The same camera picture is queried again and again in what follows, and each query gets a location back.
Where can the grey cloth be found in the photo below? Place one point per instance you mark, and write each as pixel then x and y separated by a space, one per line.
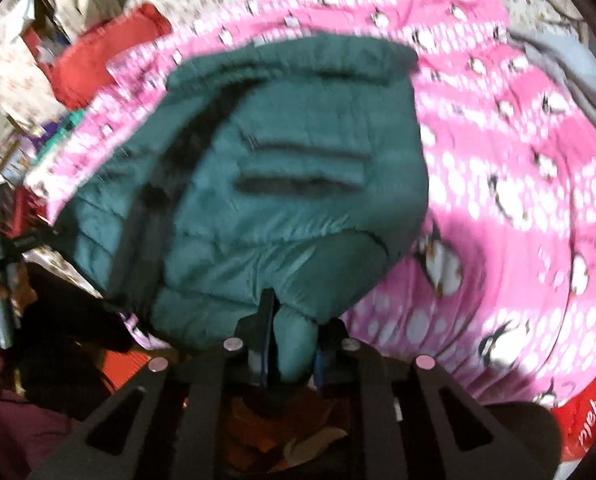
pixel 577 80

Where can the pink penguin print blanket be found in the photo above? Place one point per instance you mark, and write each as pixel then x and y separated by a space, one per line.
pixel 502 135

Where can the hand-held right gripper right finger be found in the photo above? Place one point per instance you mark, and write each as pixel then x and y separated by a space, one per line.
pixel 322 360

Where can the orange cloth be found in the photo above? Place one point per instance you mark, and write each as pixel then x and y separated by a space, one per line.
pixel 288 425

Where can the person's maroon clothing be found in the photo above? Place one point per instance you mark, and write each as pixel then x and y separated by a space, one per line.
pixel 18 435

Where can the red garment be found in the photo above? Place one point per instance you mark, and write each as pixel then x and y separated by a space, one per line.
pixel 98 60

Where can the green puffer jacket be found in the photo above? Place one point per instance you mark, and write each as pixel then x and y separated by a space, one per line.
pixel 278 135

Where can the cluttered wooden shelf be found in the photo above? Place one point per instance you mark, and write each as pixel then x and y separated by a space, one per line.
pixel 8 170

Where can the person's left forearm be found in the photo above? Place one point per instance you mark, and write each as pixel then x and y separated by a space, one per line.
pixel 68 320

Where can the teal cloth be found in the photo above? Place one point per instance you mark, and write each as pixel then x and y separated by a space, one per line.
pixel 60 135

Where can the red cloth with white print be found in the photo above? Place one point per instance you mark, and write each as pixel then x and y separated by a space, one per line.
pixel 577 420

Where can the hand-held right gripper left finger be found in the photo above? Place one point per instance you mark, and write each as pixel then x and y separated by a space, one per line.
pixel 268 330

